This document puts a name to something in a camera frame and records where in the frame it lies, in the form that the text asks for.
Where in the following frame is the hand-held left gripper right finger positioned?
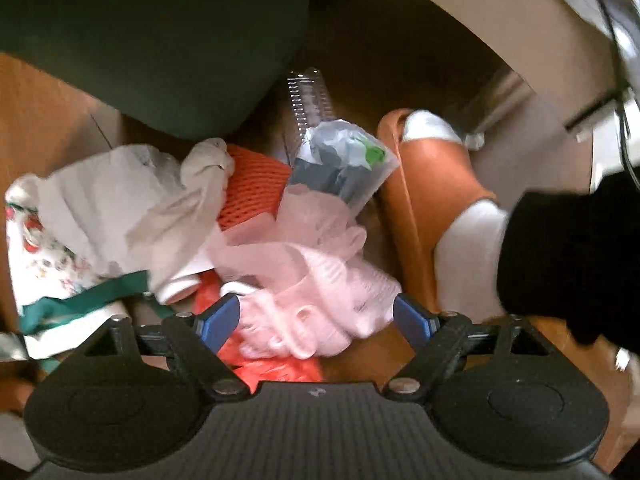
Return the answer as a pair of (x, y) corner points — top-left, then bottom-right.
(382, 292), (557, 404)

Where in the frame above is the red plastic bag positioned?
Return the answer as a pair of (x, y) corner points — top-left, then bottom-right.
(192, 280), (321, 396)

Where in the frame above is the white tissue paper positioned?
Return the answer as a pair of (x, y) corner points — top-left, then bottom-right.
(37, 144), (183, 281)

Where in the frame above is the person's black trouser leg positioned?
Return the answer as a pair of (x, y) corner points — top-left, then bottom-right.
(497, 162), (640, 356)

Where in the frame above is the orange slipper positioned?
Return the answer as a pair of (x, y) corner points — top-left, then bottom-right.
(376, 108), (498, 321)

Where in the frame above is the clear plastic bottle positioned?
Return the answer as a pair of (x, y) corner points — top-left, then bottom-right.
(286, 67), (337, 146)

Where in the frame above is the green ribbon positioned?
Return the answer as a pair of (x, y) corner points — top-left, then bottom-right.
(17, 270), (153, 336)

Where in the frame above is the black cable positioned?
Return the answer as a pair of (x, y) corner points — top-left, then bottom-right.
(580, 0), (640, 186)

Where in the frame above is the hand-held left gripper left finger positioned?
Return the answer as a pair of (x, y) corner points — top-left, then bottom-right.
(82, 293), (252, 404)

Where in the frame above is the dark green trash bin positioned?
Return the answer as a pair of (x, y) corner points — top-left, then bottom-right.
(0, 0), (318, 141)

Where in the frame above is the orange knitted cloth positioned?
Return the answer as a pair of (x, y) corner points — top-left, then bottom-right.
(216, 144), (293, 231)

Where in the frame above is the clear bag with dark contents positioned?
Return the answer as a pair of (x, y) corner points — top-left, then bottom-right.
(290, 120), (401, 216)

